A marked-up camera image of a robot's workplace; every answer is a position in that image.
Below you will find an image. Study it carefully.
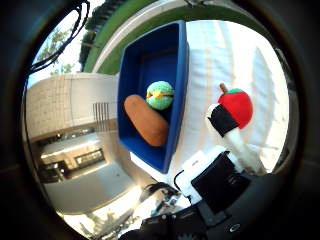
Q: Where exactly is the red plush apple toy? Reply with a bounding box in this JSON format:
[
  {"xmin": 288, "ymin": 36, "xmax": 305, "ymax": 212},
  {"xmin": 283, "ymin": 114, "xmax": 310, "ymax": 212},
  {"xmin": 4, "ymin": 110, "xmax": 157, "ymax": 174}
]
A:
[{"xmin": 217, "ymin": 83, "xmax": 254, "ymax": 130}]

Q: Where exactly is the brown plush sausage toy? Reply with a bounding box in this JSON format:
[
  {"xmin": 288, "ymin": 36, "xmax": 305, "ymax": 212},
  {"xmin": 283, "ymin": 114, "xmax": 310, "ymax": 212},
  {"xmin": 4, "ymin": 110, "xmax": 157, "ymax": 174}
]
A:
[{"xmin": 123, "ymin": 94, "xmax": 170, "ymax": 148}]

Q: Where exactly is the green round plush toy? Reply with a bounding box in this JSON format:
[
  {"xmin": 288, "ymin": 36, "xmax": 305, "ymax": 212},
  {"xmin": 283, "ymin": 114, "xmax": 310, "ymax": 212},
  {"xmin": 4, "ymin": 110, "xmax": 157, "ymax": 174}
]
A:
[{"xmin": 145, "ymin": 80, "xmax": 175, "ymax": 111}]

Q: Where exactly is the blue plastic container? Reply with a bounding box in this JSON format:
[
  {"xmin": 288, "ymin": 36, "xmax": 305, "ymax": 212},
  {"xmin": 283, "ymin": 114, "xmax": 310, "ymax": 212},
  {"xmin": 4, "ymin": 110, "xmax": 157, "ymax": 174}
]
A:
[{"xmin": 116, "ymin": 20, "xmax": 190, "ymax": 175}]

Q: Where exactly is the white table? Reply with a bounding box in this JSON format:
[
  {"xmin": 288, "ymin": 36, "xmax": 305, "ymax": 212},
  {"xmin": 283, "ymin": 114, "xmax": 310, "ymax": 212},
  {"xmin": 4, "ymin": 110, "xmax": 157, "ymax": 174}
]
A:
[{"xmin": 129, "ymin": 19, "xmax": 290, "ymax": 201}]

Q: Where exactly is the black hanging cable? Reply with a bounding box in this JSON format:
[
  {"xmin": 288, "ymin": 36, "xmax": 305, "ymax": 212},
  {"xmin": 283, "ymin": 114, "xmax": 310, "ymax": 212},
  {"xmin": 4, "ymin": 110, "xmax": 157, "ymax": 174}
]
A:
[{"xmin": 28, "ymin": 0, "xmax": 91, "ymax": 75}]

